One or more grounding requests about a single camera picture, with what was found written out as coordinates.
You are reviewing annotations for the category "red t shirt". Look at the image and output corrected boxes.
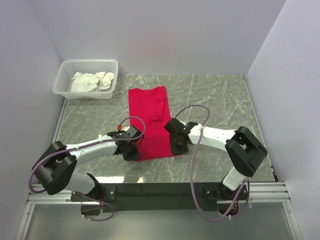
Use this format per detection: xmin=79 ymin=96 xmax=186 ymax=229
xmin=128 ymin=86 xmax=173 ymax=162

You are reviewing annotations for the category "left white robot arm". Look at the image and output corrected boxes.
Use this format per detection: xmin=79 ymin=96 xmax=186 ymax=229
xmin=29 ymin=126 xmax=144 ymax=201

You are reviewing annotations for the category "white t shirt in basket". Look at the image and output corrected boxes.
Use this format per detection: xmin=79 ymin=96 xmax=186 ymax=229
xmin=70 ymin=71 xmax=115 ymax=93

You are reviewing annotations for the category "white plastic laundry basket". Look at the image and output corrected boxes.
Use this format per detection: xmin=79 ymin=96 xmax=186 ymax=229
xmin=52 ymin=59 xmax=119 ymax=99

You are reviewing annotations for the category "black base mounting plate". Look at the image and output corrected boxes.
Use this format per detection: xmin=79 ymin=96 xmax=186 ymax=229
xmin=70 ymin=182 xmax=247 ymax=216

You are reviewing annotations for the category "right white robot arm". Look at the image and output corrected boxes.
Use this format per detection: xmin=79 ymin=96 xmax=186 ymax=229
xmin=164 ymin=117 xmax=268 ymax=200

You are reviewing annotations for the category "aluminium frame rail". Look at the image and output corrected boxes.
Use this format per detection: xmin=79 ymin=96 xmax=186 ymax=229
xmin=249 ymin=182 xmax=291 ymax=203

